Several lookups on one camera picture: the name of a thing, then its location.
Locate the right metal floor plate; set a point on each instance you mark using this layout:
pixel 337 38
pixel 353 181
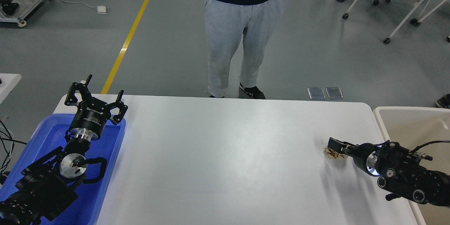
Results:
pixel 334 93

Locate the person in grey sweatpants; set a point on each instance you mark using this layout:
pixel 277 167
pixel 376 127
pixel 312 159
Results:
pixel 230 23

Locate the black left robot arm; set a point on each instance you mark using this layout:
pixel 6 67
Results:
pixel 47 187

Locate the white power adapter with cable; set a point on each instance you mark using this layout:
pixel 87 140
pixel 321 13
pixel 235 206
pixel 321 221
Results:
pixel 100 9

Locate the white side table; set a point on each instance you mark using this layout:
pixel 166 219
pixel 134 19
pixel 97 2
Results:
pixel 8 82

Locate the beige plastic bin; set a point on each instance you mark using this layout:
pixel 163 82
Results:
pixel 414 126

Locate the metal floor plate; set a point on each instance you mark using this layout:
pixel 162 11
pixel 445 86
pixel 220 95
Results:
pixel 334 93
pixel 316 93

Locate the left metal floor plate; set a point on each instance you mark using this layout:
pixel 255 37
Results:
pixel 316 93

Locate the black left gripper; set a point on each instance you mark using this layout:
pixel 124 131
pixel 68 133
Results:
pixel 92 114

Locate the black shoe at right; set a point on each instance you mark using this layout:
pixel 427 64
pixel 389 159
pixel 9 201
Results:
pixel 443 102

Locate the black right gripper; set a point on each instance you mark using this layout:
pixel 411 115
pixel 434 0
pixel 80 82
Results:
pixel 364 156

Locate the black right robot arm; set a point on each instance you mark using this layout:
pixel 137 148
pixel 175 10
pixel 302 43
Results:
pixel 398 171

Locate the brown paper ball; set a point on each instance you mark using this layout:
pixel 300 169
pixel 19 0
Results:
pixel 334 154

